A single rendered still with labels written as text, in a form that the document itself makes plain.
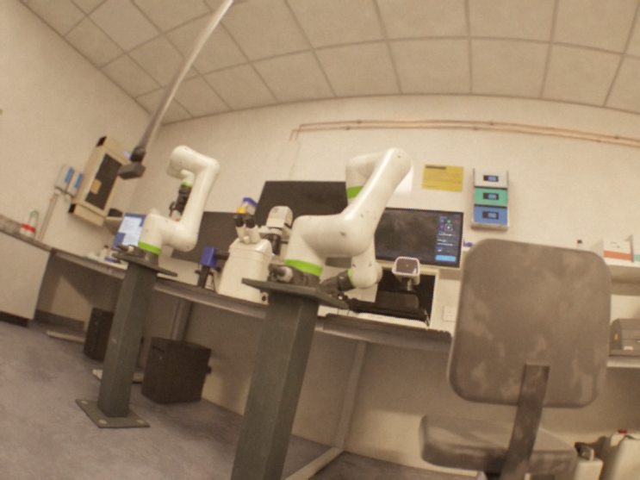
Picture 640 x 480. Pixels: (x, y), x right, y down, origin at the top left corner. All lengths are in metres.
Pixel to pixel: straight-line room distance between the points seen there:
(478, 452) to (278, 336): 0.64
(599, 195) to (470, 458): 2.14
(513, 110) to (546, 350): 2.28
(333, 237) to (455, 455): 0.66
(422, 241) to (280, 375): 0.89
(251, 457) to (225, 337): 1.49
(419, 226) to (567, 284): 0.91
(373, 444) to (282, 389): 1.16
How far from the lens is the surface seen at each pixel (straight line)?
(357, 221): 0.94
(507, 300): 0.76
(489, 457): 0.84
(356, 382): 1.91
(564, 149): 2.72
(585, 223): 2.47
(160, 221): 1.67
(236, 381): 2.39
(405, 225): 1.56
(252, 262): 1.47
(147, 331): 3.07
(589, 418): 2.21
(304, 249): 1.01
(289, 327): 0.98
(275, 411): 1.00
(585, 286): 0.85
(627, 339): 1.91
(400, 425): 2.01
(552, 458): 0.90
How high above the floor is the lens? 0.68
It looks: 16 degrees up
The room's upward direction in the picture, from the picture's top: 13 degrees clockwise
